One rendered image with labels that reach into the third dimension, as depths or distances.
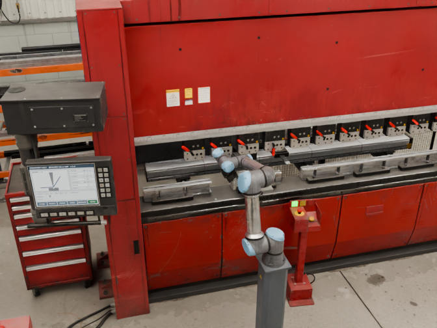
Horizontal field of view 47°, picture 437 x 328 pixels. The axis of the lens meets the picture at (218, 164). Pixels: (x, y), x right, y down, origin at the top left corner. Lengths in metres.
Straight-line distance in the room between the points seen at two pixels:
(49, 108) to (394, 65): 2.42
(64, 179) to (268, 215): 1.68
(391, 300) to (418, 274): 0.43
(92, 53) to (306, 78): 1.48
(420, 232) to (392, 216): 0.40
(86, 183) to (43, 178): 0.23
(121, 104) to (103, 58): 0.30
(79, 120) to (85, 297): 1.96
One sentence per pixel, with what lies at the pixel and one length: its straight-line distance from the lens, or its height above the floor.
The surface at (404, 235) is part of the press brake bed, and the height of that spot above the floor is 0.25.
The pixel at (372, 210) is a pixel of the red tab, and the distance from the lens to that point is 4.30.
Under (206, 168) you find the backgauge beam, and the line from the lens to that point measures 3.98.
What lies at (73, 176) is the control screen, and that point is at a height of 1.51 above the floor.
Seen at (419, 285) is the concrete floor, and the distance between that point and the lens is 4.60.
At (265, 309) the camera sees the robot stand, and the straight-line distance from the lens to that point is 3.49.
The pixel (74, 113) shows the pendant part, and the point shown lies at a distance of 2.71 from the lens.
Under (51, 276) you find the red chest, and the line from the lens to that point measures 4.25.
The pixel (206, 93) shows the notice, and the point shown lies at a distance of 3.41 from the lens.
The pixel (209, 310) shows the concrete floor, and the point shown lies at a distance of 4.09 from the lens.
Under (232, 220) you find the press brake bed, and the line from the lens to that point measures 3.83.
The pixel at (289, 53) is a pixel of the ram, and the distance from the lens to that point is 3.51.
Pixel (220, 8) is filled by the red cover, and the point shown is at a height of 2.22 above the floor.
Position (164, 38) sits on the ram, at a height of 2.05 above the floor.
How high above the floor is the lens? 2.89
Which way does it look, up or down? 29 degrees down
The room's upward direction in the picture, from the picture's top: straight up
